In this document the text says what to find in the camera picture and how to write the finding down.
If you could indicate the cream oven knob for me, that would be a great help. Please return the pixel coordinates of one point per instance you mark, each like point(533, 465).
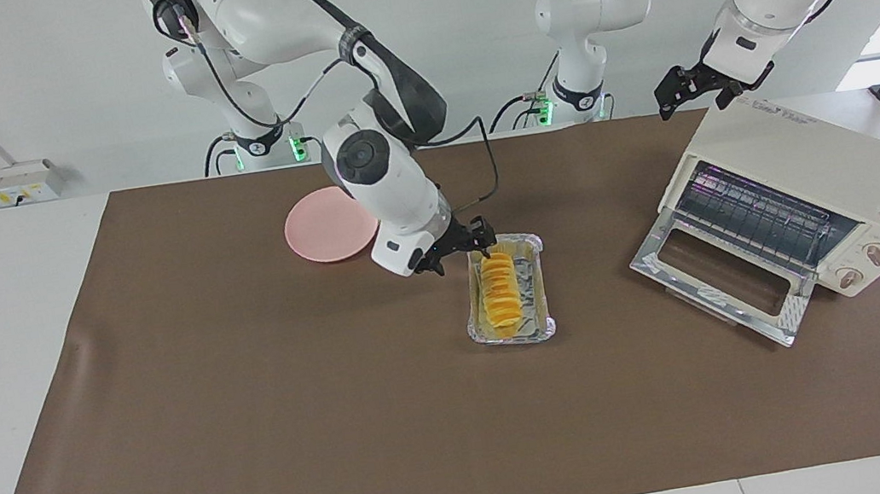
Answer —
point(876, 252)
point(849, 277)

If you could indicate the yellow sliced bread loaf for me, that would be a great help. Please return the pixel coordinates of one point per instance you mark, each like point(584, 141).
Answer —
point(500, 294)

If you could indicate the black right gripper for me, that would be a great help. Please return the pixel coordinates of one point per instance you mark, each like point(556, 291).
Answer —
point(452, 243)

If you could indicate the glass oven door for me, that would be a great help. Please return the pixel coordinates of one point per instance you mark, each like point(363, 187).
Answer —
point(666, 262)

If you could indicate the rectangular aluminium foil tray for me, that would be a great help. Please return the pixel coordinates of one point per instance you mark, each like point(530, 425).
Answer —
point(533, 285)

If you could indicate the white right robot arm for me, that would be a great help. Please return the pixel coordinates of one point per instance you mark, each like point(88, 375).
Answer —
point(387, 177)

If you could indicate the round pink plate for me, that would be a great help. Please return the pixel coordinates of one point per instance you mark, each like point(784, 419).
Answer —
point(321, 229)

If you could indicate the cream toaster oven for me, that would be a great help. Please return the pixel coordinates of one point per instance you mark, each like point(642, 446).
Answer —
point(824, 158)

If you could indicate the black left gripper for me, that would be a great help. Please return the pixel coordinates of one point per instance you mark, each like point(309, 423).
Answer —
point(718, 79)

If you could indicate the brown table mat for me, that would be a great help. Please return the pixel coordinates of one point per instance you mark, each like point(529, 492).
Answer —
point(344, 424)

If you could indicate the white wall power outlet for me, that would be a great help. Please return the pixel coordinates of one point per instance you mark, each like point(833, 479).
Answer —
point(17, 181)

